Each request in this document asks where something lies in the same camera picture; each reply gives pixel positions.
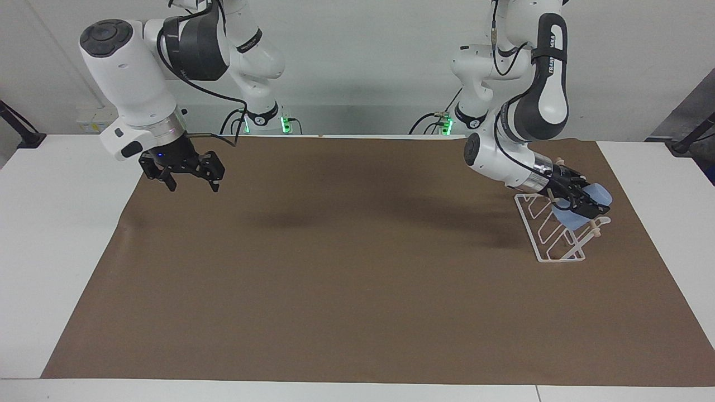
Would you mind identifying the blue cup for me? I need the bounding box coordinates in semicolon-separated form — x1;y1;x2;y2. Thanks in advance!
551;182;614;229

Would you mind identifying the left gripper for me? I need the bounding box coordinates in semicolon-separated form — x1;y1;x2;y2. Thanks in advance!
549;164;612;219

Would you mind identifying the white wall socket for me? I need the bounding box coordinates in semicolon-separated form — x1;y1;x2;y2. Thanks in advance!
77;106;119;135

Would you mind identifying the black cable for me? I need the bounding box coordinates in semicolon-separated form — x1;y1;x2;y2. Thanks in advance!
409;88;464;135
219;108;246;135
156;0;249;148

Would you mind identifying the white wire cup holder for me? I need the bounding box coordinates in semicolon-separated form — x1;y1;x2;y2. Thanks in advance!
513;190;612;264

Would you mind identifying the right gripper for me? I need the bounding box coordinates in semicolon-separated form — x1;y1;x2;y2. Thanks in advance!
138;135;226;194

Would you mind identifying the black stand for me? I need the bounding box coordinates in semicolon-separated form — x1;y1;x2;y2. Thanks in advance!
0;99;47;149
664;111;715;156

